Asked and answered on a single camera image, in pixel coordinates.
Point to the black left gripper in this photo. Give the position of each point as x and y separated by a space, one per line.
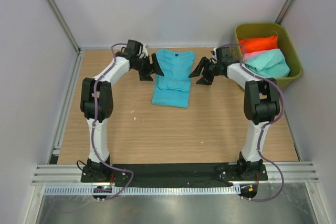
145 75

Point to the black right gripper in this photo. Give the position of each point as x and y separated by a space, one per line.
198 70

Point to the blue t shirt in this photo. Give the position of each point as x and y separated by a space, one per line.
173 88

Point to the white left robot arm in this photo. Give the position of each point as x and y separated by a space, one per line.
96 102

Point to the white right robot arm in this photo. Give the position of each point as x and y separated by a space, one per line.
261 103

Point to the pink folded t shirt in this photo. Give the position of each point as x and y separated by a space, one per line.
252 54

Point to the olive green plastic tub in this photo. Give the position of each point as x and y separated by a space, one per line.
256 30

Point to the orange folded t shirt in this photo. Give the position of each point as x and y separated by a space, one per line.
259 44

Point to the mint green folded t shirt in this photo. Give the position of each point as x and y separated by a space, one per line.
270 64

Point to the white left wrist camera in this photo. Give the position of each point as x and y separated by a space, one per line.
144 52

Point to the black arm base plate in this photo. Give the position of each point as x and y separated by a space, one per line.
171 173

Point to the aluminium left frame post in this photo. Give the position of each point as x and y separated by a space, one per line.
60 19

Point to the aluminium front frame rail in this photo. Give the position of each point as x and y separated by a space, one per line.
293 172

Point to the slotted grey cable duct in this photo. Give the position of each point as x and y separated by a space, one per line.
136 191

